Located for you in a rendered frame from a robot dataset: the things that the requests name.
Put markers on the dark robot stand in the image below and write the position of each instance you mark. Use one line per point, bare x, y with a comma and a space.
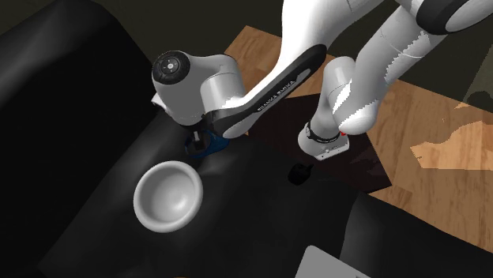
285, 127

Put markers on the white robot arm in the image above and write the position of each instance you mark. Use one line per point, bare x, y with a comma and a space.
215, 83

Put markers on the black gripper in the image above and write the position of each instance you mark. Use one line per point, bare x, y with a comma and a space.
198, 144

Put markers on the grey flat slab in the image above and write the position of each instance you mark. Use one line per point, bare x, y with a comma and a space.
323, 267

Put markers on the small black lumpy object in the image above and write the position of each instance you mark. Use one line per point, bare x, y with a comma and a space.
299, 174

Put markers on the white round bowl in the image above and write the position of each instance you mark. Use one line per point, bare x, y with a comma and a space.
168, 196

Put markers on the blue round cup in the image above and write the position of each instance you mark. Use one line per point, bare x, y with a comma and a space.
217, 144

